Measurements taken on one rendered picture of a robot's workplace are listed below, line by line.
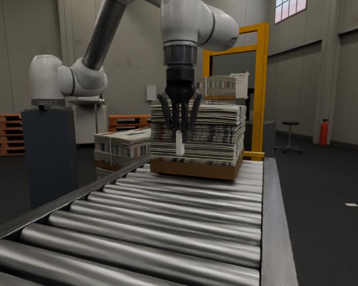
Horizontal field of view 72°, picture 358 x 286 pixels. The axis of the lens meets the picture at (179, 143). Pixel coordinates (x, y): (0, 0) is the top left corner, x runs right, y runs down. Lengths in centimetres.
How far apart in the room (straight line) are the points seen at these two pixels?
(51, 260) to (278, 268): 35
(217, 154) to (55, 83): 91
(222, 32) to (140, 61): 745
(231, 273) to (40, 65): 123
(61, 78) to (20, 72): 716
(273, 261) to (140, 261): 21
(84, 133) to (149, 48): 364
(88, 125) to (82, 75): 461
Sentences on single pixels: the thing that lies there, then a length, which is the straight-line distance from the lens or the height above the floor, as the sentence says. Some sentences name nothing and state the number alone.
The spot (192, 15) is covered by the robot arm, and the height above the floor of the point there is 125.
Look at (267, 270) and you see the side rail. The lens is 43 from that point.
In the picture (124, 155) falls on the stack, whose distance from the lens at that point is 153.
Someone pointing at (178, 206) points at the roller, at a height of 80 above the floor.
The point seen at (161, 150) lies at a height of 88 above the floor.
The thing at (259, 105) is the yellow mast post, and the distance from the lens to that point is 281.
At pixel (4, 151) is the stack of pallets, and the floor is 8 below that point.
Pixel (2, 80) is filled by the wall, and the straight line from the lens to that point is 868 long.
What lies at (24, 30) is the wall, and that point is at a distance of 866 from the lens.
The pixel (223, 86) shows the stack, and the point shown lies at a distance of 241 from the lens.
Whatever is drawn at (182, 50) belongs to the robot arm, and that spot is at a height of 117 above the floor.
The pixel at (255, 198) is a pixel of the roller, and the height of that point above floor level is 79.
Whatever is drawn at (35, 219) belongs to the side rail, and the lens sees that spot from 62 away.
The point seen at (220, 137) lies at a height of 94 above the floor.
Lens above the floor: 105
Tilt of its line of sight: 10 degrees down
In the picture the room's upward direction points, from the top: straight up
